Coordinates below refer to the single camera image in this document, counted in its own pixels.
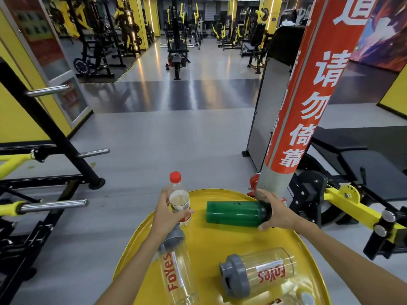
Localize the black weight plate rack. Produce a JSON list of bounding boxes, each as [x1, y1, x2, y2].
[[0, 57, 110, 305]]

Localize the yellow black machine frame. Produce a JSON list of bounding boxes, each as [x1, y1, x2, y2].
[[287, 170, 407, 261]]

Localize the person's left hand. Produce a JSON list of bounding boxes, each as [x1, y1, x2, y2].
[[149, 186, 195, 239]]

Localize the yellow round metal tray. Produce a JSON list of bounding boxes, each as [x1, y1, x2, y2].
[[113, 188, 331, 305]]

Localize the colourful wall mural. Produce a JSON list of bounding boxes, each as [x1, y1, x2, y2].
[[350, 0, 407, 72]]

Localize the person's left forearm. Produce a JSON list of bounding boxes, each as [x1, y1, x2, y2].
[[95, 231, 174, 305]]

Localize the grey pillar with red banner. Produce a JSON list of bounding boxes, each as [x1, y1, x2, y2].
[[256, 0, 381, 201]]

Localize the black weight plate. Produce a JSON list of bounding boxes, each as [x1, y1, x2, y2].
[[73, 58, 90, 75]]

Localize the black padded gym bench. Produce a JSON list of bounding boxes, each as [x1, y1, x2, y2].
[[310, 125, 407, 201]]

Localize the person's right hand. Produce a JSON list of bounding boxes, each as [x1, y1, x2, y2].
[[254, 189, 302, 232]]

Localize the clear shaker bottle grey lid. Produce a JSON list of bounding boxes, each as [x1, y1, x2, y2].
[[219, 247, 298, 299], [157, 223, 199, 305]]

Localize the small clear bottle red cap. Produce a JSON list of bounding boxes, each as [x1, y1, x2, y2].
[[167, 171, 192, 228]]

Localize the grey upright panel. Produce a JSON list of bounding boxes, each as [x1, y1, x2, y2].
[[242, 57, 294, 171]]

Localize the red object behind pillar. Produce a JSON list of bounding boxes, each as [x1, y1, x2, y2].
[[247, 174, 261, 197]]

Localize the person's right forearm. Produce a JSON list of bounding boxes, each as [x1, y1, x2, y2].
[[294, 216, 407, 305]]

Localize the black squat rack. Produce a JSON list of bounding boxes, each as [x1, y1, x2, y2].
[[65, 0, 127, 79]]

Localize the black yellow gym machine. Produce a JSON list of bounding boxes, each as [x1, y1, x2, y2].
[[240, 8, 270, 74]]

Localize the green shaker bottle black lid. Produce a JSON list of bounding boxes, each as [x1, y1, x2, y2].
[[206, 200, 273, 228]]

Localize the black cable weight machine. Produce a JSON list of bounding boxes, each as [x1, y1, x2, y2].
[[165, 0, 191, 80]]

